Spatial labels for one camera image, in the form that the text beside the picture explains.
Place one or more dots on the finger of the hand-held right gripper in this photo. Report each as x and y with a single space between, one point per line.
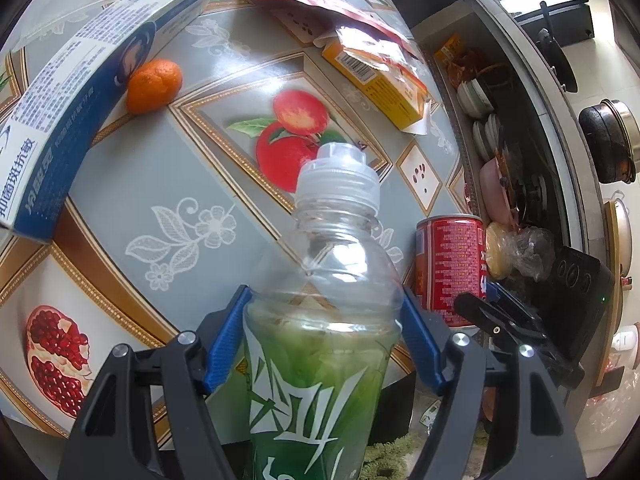
505 320

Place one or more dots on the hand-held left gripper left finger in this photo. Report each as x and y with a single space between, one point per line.
220 355

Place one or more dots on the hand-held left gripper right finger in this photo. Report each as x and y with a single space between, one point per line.
425 355

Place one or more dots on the red drink can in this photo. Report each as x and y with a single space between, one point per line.
450 270

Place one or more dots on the green label plastic bottle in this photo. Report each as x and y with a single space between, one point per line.
320 360

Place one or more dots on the orange cardboard box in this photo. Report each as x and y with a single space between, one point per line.
385 95

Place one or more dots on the wooden cutting board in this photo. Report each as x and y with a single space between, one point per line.
609 260

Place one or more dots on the clear bag of yellow grains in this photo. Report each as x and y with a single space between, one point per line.
497 255

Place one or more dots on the green fuzzy garment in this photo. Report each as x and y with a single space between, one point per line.
390 460

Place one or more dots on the pink basin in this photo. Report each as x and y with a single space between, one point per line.
492 185

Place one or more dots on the black cooking pot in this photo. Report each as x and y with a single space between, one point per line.
605 140

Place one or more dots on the stack of white plates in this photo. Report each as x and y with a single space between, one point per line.
485 135

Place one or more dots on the fruit print tablecloth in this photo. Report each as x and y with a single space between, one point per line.
200 160

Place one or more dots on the stack of white bowls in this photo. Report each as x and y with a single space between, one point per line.
472 100

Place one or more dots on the grey kitchen counter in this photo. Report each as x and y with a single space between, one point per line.
595 70

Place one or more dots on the black wok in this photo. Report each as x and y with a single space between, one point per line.
557 60

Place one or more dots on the orange packet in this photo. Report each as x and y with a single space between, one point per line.
448 50

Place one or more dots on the tangerine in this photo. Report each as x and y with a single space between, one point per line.
152 85

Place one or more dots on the blue toothpaste box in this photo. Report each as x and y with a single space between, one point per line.
75 110

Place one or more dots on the black appliance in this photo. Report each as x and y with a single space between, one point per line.
555 10

